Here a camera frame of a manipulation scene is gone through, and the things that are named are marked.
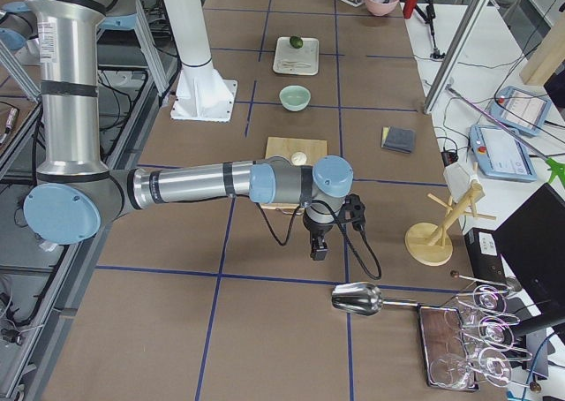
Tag wooden mug tree stand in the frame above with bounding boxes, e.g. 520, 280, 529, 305
404, 179, 496, 267

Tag light green ceramic bowl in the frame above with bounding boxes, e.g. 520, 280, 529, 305
279, 85, 311, 112

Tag aluminium frame post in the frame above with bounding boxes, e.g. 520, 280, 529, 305
423, 0, 489, 114

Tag metal scoop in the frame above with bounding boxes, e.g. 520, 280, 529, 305
331, 282, 418, 316

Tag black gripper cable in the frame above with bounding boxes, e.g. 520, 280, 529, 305
254, 192, 383, 281

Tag near teach pendant tablet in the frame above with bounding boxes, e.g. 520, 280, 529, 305
469, 125, 537, 182

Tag white rectangular tray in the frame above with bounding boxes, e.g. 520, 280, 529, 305
273, 36, 320, 76

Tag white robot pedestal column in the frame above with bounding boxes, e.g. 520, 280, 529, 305
164, 0, 237, 123

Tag white steamed bun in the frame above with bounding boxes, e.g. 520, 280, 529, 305
290, 151, 307, 166

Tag dark wooden glass tray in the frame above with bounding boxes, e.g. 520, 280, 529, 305
417, 306, 479, 392

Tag metal reach grabber pole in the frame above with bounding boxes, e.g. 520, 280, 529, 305
445, 85, 565, 185

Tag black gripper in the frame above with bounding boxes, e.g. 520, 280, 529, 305
303, 215, 335, 261

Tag clear wine glass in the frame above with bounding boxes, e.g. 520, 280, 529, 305
429, 353, 475, 390

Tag black monitor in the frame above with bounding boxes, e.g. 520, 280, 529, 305
494, 184, 564, 306

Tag green lime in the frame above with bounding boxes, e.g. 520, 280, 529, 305
289, 35, 304, 49

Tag wooden cutting board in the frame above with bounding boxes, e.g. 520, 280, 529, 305
259, 136, 329, 211

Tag teach pendant tablet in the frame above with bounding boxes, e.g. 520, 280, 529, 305
469, 125, 537, 182
489, 86, 551, 136

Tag far teach pendant tablet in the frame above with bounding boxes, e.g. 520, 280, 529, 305
489, 86, 551, 136

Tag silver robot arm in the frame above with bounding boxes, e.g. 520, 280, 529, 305
23, 0, 353, 260

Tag grey yellow sponge cloth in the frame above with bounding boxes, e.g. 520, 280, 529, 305
381, 126, 416, 154

